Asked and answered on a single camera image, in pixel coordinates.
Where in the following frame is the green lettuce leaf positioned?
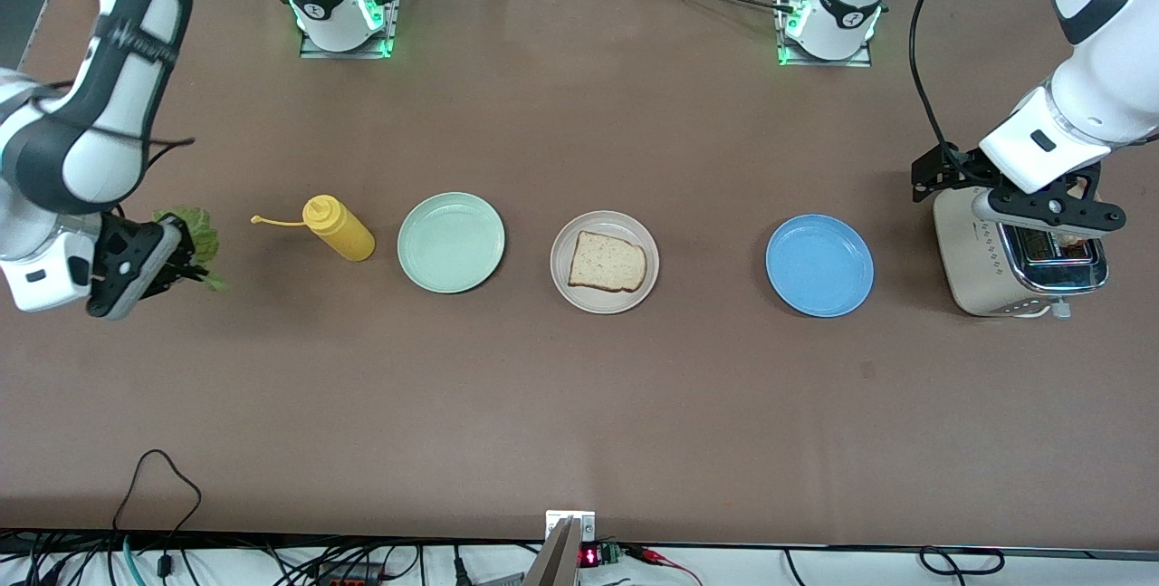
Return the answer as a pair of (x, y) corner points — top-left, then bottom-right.
(152, 206), (229, 293)

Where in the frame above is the yellow mustard squeeze bottle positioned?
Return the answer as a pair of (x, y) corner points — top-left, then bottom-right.
(251, 195), (377, 263)

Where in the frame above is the blue plate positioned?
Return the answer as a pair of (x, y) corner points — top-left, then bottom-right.
(765, 214), (876, 319)

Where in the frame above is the light green plate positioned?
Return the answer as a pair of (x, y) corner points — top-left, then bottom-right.
(398, 192), (506, 294)

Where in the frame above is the beige plate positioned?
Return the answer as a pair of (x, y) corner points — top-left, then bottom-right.
(550, 210), (660, 315)

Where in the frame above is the beige chrome toaster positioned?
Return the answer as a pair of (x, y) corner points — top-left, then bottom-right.
(933, 186), (1110, 320)

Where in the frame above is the grey metal beam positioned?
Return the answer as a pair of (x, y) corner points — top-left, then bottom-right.
(521, 516), (580, 586)

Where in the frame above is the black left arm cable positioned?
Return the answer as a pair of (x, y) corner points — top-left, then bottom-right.
(909, 0), (983, 161)

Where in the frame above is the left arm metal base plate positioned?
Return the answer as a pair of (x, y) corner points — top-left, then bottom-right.
(774, 0), (876, 69)

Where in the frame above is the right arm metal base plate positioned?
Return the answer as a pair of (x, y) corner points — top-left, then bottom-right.
(299, 0), (400, 60)

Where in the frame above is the thin black looped cable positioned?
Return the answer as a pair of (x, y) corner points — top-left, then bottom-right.
(111, 449), (203, 580)

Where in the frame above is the teal cable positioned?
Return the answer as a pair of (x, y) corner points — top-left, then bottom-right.
(120, 534), (148, 586)

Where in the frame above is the black cable tangle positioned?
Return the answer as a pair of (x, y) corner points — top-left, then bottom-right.
(0, 527), (544, 586)

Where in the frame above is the coiled black cable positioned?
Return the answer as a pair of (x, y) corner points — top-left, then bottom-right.
(919, 546), (1006, 577)

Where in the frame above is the small metal edge bracket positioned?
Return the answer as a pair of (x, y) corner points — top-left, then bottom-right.
(545, 510), (597, 543)

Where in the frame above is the red clip lead cable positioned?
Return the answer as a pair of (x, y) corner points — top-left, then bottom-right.
(623, 543), (705, 586)

